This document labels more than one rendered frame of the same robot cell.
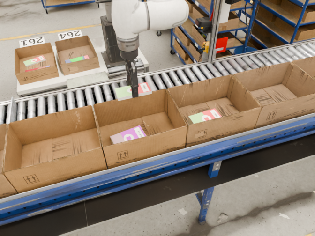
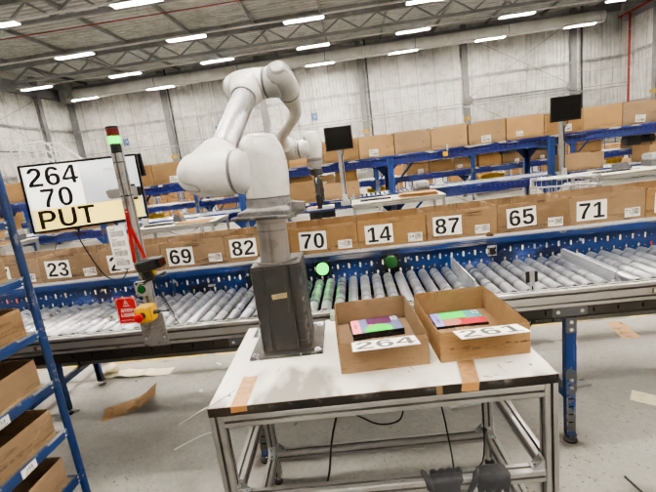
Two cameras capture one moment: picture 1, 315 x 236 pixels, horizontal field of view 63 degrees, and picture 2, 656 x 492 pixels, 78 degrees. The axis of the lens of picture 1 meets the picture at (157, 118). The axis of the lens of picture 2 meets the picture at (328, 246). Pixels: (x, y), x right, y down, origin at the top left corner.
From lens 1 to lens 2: 338 cm
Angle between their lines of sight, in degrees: 120
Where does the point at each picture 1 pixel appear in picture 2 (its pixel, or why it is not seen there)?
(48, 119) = (395, 223)
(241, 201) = not seen: hidden behind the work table
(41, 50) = (469, 347)
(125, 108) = (329, 236)
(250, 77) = (203, 248)
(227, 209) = not seen: hidden behind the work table
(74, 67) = (382, 308)
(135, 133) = not seen: hidden behind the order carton
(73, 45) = (383, 358)
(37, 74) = (449, 299)
